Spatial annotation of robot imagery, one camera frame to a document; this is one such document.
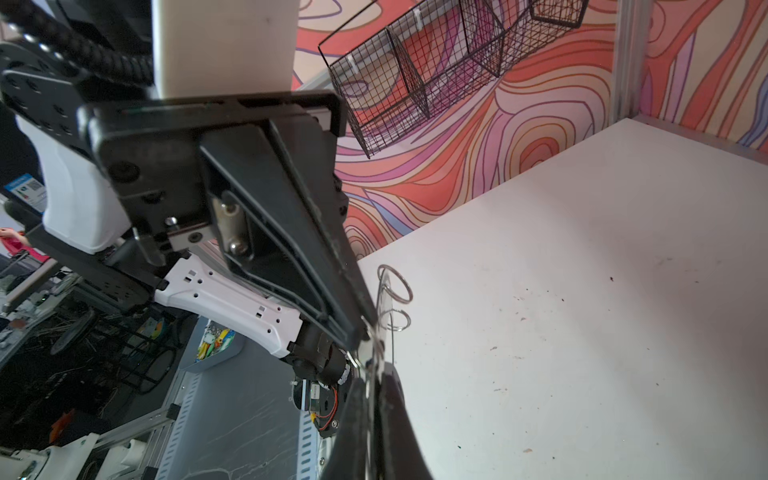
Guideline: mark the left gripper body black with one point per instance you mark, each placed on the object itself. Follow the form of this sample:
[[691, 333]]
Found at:
[[149, 150]]

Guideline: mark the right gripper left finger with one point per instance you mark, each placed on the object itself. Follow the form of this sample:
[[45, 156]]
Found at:
[[349, 455]]

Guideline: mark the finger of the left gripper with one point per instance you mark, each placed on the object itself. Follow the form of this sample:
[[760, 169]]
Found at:
[[279, 174], [336, 305]]

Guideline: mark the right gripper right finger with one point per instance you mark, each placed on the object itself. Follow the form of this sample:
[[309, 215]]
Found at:
[[399, 455]]

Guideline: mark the metal keyring disc yellow handle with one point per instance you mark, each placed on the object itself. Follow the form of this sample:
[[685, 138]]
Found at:
[[384, 324]]

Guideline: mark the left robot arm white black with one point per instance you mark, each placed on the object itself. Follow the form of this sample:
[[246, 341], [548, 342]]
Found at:
[[54, 70]]

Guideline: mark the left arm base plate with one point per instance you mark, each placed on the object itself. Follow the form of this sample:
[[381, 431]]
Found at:
[[324, 404]]

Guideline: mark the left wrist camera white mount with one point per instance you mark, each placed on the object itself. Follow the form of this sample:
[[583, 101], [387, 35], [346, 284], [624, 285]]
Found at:
[[207, 48]]

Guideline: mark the black wire basket left wall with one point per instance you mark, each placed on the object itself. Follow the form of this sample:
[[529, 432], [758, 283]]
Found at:
[[436, 54]]

